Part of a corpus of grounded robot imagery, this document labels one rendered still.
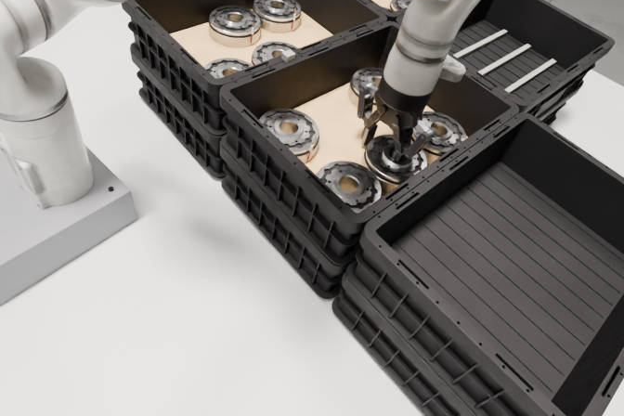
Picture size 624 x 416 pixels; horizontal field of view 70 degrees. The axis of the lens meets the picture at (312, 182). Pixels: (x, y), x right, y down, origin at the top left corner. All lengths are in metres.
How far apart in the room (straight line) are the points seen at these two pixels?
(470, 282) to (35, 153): 0.60
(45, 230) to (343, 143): 0.47
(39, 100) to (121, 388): 0.38
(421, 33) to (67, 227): 0.55
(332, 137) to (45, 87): 0.43
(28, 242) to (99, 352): 0.18
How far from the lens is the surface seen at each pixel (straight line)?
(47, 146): 0.66
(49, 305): 0.77
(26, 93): 0.60
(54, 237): 0.73
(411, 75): 0.61
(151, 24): 0.81
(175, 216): 0.81
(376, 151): 0.73
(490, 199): 0.79
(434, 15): 0.58
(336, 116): 0.81
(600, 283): 0.80
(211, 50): 0.93
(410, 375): 0.67
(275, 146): 0.60
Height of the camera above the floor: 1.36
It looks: 50 degrees down
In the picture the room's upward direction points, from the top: 14 degrees clockwise
